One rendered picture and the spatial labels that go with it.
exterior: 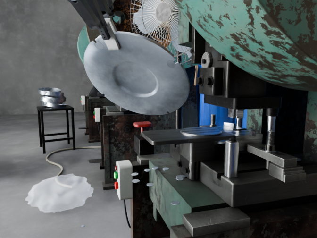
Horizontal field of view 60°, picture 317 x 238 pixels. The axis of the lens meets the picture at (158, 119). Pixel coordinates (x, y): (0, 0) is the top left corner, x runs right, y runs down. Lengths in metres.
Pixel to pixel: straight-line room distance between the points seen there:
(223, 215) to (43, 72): 6.93
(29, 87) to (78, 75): 1.19
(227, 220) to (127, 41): 0.45
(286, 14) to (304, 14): 0.03
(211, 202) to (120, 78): 0.40
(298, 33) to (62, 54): 7.11
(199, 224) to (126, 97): 0.40
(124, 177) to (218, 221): 0.49
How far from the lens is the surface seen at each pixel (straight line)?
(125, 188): 1.05
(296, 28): 0.39
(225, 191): 0.71
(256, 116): 1.12
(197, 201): 0.71
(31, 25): 7.50
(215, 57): 0.86
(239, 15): 0.40
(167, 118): 2.41
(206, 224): 0.63
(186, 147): 0.83
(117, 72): 0.75
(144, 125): 1.10
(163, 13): 1.61
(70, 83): 7.36
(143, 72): 0.71
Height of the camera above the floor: 0.95
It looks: 9 degrees down
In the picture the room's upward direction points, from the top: straight up
